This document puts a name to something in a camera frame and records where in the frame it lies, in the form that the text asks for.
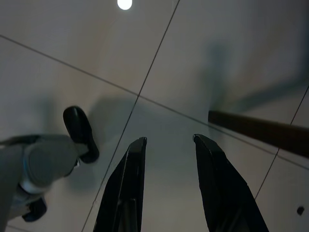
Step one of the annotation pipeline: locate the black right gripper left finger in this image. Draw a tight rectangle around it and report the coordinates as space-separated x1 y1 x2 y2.
93 137 148 232

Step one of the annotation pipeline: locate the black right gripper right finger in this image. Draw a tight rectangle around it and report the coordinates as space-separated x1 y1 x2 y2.
192 134 270 232

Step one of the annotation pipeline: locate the light wooden table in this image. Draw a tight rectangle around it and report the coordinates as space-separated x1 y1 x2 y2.
208 110 309 158

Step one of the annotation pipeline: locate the black robot right foot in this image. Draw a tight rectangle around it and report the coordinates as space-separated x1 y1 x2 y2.
63 105 100 164

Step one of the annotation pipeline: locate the black robot foot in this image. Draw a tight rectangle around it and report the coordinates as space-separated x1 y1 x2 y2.
21 197 48 222
63 105 100 164

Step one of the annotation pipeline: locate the black robot left foot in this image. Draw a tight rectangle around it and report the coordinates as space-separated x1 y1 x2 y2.
21 197 48 222

